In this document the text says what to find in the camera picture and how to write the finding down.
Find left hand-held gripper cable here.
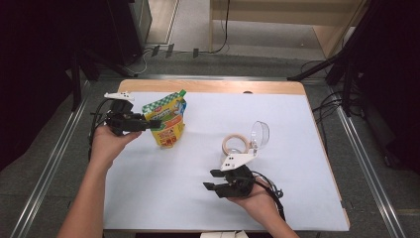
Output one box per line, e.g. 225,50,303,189
88,98,115,163

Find right hand-held gripper cable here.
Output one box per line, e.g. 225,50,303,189
251,170,287,222

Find black cabinet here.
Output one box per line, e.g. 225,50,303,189
105,0,153,66

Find white floor cable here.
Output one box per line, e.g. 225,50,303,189
127,49,157,75

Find person's left hand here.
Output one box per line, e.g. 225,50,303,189
89,124,143,172

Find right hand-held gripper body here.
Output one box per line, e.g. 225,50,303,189
216,149,259,199

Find hanging black cable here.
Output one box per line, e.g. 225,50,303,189
211,0,232,55

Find yellow green snack pouch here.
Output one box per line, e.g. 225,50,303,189
142,88,188,149

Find black metal stand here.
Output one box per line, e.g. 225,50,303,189
286,0,375,117
67,46,133,112

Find clear glass jar with lid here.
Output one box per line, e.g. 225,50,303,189
221,120,271,163

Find white paper sheets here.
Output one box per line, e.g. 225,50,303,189
200,230,250,238

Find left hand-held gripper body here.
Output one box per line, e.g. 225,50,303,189
103,91,147,137

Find person's right hand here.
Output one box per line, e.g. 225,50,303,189
231,177,281,221

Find metal floor rail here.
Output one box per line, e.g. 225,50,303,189
9,80,93,238
330,86,407,238

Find black curtain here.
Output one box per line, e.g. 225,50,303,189
343,0,420,177
0,0,110,173

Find bundle of black floor cables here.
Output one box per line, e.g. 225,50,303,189
300,59,365,153

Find hand-held gripper cable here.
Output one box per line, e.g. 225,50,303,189
88,98,115,163
251,170,287,222

